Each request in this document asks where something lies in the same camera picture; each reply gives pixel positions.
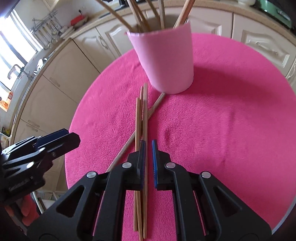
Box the wooden chopstick diagonal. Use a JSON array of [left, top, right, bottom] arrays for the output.
[[106, 93, 166, 172]]

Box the wooden chopstick long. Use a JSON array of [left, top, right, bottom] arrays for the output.
[[142, 83, 148, 239]]

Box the sink faucet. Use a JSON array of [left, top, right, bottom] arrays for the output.
[[7, 64, 34, 80]]

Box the pink table cloth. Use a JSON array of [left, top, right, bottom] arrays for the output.
[[65, 34, 295, 229]]

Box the hanging utensil rack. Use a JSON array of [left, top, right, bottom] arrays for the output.
[[30, 10, 64, 50]]

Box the red container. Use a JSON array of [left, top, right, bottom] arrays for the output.
[[70, 15, 88, 26]]

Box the pink cup holder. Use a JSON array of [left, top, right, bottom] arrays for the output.
[[127, 22, 194, 94]]

